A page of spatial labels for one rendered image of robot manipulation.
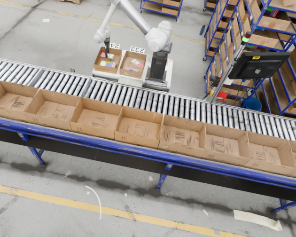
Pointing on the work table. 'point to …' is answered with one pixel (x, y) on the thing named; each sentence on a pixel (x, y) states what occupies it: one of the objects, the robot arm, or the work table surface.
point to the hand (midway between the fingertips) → (107, 53)
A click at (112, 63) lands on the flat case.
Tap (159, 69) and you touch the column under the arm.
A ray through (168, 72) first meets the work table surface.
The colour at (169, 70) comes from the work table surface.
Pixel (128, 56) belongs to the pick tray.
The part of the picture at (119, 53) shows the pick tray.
